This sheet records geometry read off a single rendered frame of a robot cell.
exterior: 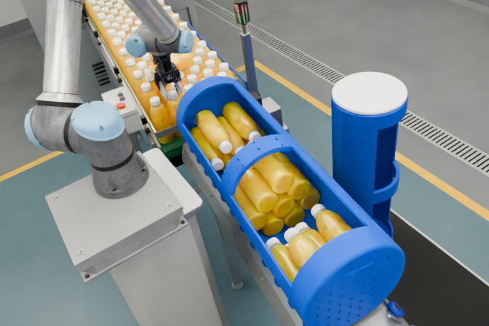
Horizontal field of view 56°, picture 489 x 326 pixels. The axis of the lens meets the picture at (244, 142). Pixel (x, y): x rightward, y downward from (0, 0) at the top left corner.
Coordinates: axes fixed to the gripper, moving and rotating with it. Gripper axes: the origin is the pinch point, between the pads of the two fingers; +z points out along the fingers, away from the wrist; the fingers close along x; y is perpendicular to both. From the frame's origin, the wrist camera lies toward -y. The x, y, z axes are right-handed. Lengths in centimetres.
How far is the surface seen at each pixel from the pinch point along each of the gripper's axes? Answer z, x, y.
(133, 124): 5.9, -18.1, 1.5
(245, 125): -3.8, 13.5, 40.0
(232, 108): -4.3, 13.7, 29.3
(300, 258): -4, 1, 95
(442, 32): 109, 266, -115
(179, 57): -6.8, 9.5, -13.5
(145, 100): 4.4, -9.2, -10.0
